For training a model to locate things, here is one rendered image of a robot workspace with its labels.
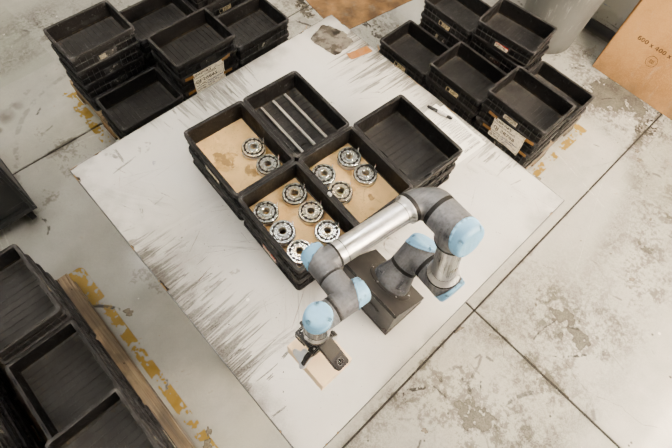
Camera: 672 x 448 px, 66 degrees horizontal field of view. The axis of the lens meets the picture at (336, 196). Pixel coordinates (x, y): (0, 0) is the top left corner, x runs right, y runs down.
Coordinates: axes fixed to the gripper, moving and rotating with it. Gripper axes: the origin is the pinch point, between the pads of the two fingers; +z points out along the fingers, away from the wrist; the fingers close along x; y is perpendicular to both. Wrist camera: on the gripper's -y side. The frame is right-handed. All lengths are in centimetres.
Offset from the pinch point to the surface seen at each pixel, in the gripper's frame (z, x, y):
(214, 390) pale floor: 109, 31, 38
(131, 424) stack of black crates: 60, 61, 38
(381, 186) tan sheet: 27, -72, 38
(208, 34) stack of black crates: 60, -87, 191
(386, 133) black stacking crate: 27, -94, 56
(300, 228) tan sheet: 27, -32, 46
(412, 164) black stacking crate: 27, -90, 37
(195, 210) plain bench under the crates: 39, -8, 87
